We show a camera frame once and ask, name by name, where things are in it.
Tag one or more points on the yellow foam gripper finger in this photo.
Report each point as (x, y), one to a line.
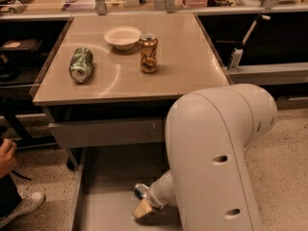
(143, 209)

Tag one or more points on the blue silver redbull can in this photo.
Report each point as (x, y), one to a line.
(140, 190)

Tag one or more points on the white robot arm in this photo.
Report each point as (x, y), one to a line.
(206, 133)

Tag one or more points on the open middle drawer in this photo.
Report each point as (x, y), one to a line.
(105, 198)

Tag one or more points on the top drawer front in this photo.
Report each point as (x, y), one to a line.
(75, 134)

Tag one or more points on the grey drawer cabinet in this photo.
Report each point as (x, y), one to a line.
(117, 88)

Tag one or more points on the crushed green soda can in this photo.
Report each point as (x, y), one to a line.
(81, 65)

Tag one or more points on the gold upright soda can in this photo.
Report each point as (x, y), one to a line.
(148, 45)

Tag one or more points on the person's hand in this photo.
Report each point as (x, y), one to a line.
(7, 157)

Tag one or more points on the white sneaker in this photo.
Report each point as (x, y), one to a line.
(27, 206)

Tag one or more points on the dark trouser leg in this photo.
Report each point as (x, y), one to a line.
(9, 196)

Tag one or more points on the white paper bowl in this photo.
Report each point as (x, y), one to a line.
(123, 37)

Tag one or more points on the white tube bottle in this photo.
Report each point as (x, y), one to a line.
(235, 59)

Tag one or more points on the white handled tool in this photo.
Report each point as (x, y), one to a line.
(257, 19)

